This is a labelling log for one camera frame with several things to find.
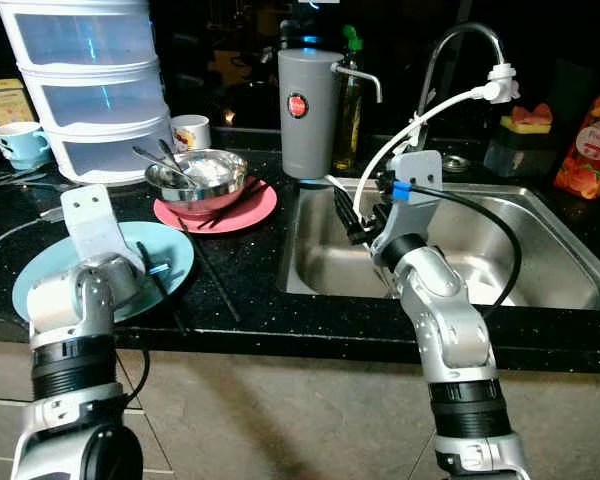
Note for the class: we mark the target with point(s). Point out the yellow and red sponge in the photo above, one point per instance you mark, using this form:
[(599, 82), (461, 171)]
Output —
[(527, 122)]

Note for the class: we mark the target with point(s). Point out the round chrome counter fitting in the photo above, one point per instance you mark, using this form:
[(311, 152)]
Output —
[(455, 164)]

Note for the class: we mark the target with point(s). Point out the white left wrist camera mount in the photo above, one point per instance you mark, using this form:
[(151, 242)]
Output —
[(95, 218)]

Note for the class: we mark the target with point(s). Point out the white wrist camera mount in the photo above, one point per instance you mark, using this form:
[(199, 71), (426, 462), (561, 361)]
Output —
[(425, 168), (95, 218)]

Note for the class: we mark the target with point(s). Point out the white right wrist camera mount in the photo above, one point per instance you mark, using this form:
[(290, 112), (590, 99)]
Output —
[(425, 168)]

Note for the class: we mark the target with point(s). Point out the white plastic drawer tower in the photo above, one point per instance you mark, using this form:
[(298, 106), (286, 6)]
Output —
[(80, 105)]

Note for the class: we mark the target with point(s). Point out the light blue plate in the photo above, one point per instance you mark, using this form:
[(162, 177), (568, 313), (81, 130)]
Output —
[(45, 280)]

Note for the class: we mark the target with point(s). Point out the white knotted tie strip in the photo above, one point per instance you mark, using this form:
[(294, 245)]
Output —
[(415, 130)]

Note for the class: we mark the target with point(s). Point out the steel spoon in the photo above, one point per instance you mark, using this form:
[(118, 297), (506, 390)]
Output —
[(170, 155), (152, 160)]

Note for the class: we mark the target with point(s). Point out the pink plate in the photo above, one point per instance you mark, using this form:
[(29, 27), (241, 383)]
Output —
[(255, 208)]

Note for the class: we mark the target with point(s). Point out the white printed mug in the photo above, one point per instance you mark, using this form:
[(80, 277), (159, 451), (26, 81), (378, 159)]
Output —
[(190, 133)]

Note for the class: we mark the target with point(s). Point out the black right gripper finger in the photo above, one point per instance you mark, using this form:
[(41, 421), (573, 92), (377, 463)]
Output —
[(383, 184), (345, 215)]

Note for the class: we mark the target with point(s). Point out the grey water filter jug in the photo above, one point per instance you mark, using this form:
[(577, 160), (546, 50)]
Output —
[(305, 135)]

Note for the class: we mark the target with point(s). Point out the white faucet diverter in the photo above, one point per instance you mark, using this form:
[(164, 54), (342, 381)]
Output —
[(503, 83)]

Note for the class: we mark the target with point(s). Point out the light blue mug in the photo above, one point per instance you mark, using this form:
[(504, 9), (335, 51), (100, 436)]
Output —
[(22, 146)]

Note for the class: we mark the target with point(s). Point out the stainless steel bowl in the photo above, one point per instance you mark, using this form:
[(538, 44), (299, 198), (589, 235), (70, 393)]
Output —
[(215, 175)]

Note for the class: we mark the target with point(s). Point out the black chopstick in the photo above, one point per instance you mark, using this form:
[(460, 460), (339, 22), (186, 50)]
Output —
[(242, 208), (233, 203), (160, 285), (220, 288)]

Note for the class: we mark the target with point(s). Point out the black sponge holder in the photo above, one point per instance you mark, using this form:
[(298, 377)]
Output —
[(520, 155)]

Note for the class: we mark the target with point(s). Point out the chrome gooseneck faucet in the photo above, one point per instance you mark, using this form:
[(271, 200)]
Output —
[(430, 80)]

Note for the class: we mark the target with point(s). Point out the green capped oil bottle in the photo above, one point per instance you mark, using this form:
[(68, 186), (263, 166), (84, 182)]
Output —
[(348, 120)]

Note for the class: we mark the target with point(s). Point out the stainless steel sink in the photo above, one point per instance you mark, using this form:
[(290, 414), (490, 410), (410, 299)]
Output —
[(550, 250)]

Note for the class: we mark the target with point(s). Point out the yellow box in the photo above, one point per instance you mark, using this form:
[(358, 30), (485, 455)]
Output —
[(5, 100)]

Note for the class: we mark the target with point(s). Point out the orange soap pump bottle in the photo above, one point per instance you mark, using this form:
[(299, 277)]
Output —
[(590, 150)]

